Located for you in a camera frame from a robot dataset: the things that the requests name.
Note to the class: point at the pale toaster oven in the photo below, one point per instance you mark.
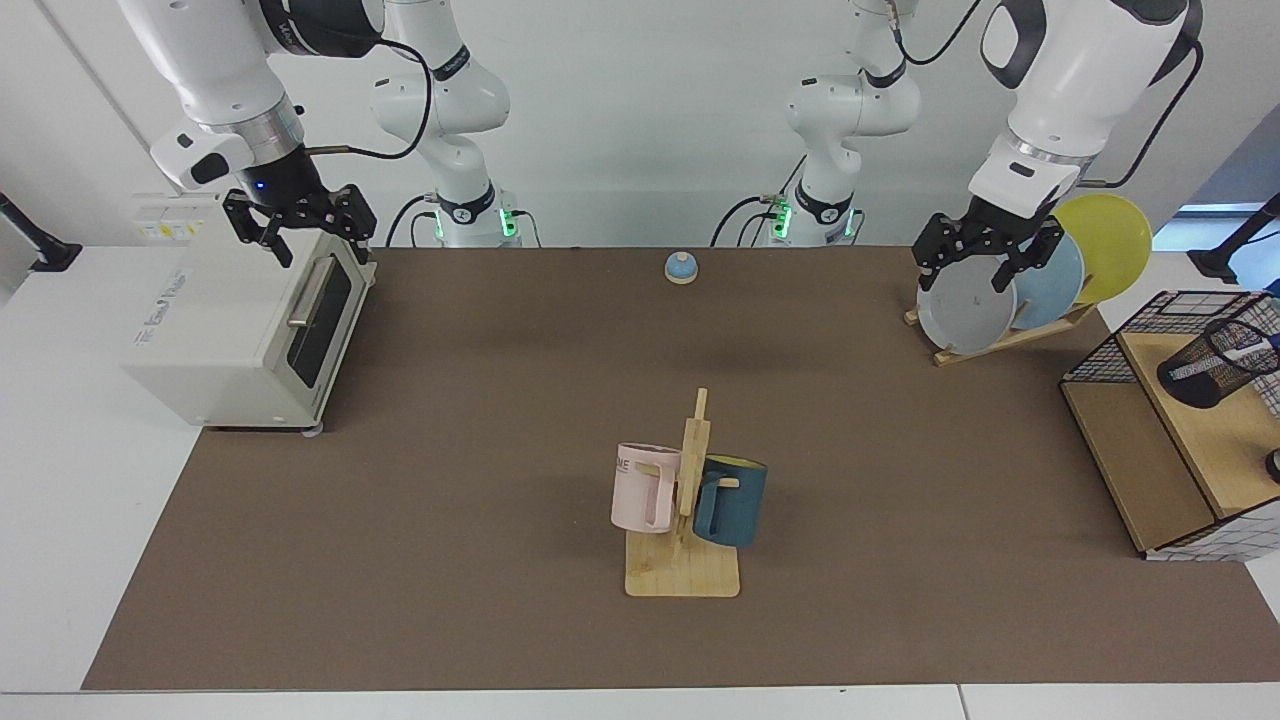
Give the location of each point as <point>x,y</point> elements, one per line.
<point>220,340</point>

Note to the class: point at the brown table cloth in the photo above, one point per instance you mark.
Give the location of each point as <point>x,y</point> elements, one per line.
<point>500,450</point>

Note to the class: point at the black clamp mount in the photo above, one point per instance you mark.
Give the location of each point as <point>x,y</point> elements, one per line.
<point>1225,258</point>
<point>45,255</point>

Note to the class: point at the blue and white marker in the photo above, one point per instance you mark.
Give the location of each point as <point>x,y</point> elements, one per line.
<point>1240,352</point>

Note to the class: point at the wooden plate rack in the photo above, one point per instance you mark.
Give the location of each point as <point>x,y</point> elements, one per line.
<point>1000,345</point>

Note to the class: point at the yellow plate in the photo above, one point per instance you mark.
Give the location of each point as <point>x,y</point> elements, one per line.
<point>1110,240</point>

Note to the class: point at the wooden cup stand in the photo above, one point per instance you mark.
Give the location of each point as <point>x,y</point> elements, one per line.
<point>685,575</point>

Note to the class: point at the dark teal cup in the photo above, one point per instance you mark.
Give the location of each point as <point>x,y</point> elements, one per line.
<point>735,505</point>

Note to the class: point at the pink cup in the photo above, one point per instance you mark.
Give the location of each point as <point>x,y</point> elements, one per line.
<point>640,495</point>

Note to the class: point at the black mesh pen holder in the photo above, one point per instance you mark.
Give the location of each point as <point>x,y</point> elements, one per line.
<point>1195,375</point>

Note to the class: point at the white socket box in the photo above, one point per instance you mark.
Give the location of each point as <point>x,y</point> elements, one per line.
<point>170,215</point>

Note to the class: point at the grey plate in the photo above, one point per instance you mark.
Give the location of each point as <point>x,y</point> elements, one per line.
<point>960,310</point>

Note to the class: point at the small blue round thing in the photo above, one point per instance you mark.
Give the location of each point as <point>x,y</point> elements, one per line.
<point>681,266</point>

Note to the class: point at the light blue plate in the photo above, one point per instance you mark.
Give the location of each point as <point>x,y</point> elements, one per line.
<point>1055,285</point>

